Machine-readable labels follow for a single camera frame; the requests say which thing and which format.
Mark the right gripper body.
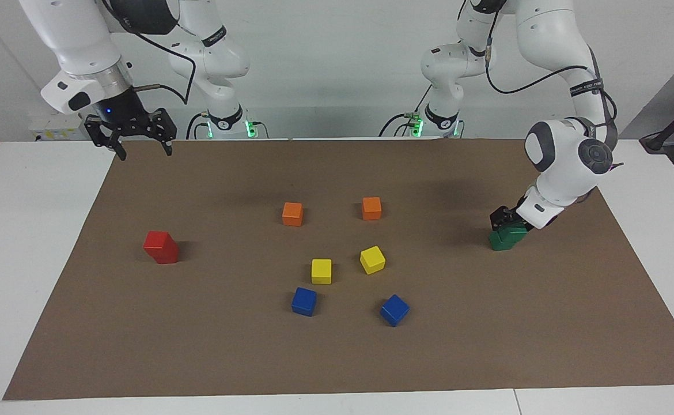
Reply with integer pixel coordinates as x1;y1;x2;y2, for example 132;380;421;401
94;89;153;129

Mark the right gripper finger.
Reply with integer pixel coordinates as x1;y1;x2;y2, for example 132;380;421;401
141;107;178;157
84;114;128;161

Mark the green block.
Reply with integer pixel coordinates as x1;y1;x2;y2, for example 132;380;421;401
489;224;529;252

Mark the red block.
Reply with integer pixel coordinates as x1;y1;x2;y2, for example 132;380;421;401
143;231;180;265

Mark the yellow block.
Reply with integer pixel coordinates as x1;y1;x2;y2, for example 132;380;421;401
311;259;334;285
359;246;387;276

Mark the blue block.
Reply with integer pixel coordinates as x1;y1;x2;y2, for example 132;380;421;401
380;294;411;328
291;287;318;318

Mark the black cable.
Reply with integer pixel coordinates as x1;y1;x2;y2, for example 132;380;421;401
185;112;211;140
484;23;603;96
102;0;197;106
378;85;433;138

